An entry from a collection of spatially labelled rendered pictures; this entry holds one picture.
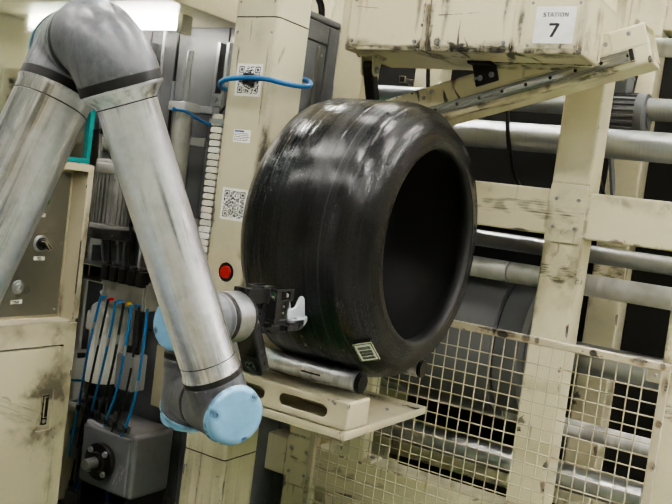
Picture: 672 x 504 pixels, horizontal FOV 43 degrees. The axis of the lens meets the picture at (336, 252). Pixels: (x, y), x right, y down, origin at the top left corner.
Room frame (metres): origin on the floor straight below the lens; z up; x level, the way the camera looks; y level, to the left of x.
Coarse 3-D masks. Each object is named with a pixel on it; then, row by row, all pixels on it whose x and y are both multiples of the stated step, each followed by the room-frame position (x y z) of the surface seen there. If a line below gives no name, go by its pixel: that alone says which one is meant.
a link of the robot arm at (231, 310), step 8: (224, 296) 1.42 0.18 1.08; (224, 304) 1.40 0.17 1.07; (232, 304) 1.42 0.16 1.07; (160, 312) 1.36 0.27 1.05; (224, 312) 1.39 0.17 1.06; (232, 312) 1.41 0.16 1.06; (160, 320) 1.36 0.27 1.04; (232, 320) 1.40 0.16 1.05; (240, 320) 1.42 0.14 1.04; (160, 328) 1.35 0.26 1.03; (232, 328) 1.41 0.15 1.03; (160, 336) 1.35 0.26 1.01; (168, 336) 1.34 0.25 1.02; (232, 336) 1.42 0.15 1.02; (160, 344) 1.35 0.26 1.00; (168, 344) 1.34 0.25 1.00; (168, 352) 1.36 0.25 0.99
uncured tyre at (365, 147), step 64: (320, 128) 1.72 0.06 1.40; (384, 128) 1.68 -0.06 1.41; (448, 128) 1.84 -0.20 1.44; (256, 192) 1.71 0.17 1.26; (320, 192) 1.62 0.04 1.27; (384, 192) 1.63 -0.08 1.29; (448, 192) 2.07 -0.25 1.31; (256, 256) 1.69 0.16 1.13; (320, 256) 1.60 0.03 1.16; (384, 256) 2.17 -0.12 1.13; (448, 256) 2.09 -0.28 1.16; (320, 320) 1.65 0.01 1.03; (384, 320) 1.68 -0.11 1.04; (448, 320) 1.94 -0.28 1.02
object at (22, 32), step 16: (0, 0) 1.79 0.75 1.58; (16, 0) 1.82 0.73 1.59; (32, 0) 1.85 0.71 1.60; (48, 0) 1.89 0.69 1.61; (64, 0) 1.92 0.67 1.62; (0, 16) 1.79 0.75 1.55; (16, 16) 1.82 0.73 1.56; (32, 16) 1.86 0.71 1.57; (0, 32) 1.79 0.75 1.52; (16, 32) 1.83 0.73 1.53; (0, 48) 1.80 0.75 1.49; (16, 48) 1.83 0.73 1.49; (0, 64) 1.80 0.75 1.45; (16, 64) 1.83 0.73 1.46; (0, 80) 1.80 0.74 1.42; (16, 80) 1.84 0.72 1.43; (0, 96) 1.81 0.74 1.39; (0, 112) 1.81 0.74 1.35; (80, 144) 2.00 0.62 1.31; (80, 160) 1.99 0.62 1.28
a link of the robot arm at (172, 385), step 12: (168, 360) 1.35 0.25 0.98; (168, 372) 1.35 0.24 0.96; (180, 372) 1.34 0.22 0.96; (168, 384) 1.35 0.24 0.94; (180, 384) 1.32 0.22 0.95; (168, 396) 1.34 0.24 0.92; (168, 408) 1.35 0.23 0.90; (168, 420) 1.34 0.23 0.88; (180, 420) 1.34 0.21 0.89; (192, 432) 1.34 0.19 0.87
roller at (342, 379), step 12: (240, 360) 1.87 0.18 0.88; (276, 360) 1.81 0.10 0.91; (288, 360) 1.79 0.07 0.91; (300, 360) 1.78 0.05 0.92; (312, 360) 1.78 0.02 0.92; (288, 372) 1.79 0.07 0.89; (300, 372) 1.77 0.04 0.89; (312, 372) 1.76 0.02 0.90; (324, 372) 1.74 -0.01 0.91; (336, 372) 1.73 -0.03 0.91; (348, 372) 1.72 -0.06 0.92; (360, 372) 1.72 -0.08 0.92; (336, 384) 1.73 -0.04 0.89; (348, 384) 1.71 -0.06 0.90; (360, 384) 1.71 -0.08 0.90
